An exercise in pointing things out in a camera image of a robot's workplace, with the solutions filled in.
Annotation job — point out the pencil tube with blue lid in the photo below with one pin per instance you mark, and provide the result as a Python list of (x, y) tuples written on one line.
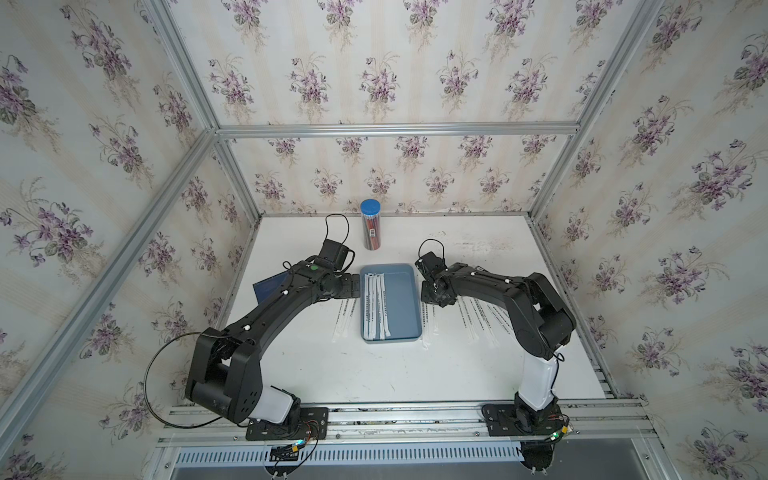
[(370, 210)]

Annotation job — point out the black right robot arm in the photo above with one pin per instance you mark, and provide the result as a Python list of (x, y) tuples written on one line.
[(541, 322)]

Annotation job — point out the vented metal strip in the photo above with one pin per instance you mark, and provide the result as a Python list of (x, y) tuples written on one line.
[(354, 454)]

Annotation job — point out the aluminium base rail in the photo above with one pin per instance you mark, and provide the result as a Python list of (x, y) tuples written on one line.
[(417, 422)]

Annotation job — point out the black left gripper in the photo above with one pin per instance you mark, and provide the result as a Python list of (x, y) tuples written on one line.
[(347, 290)]

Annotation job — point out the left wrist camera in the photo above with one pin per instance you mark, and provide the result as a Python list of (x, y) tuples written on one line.
[(335, 256)]

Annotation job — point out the straw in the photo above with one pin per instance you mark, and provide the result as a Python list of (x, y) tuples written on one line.
[(426, 336), (386, 333), (504, 318), (379, 307), (468, 320), (350, 318), (366, 308), (372, 307), (485, 324), (341, 320), (487, 308), (434, 320)]

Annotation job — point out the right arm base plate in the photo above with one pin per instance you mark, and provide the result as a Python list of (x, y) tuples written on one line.
[(518, 419)]

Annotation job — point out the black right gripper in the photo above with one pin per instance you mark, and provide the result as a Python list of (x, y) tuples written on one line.
[(425, 299)]

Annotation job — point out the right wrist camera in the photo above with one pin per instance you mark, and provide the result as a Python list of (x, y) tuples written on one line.
[(430, 265)]

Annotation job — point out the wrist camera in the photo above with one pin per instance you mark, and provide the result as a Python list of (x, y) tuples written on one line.
[(430, 265), (335, 256)]

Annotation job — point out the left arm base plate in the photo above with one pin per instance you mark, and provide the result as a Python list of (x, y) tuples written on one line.
[(302, 423)]

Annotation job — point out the blue storage tray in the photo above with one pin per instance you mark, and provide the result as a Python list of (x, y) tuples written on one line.
[(403, 301)]

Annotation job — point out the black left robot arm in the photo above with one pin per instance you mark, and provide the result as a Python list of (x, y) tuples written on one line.
[(225, 374)]

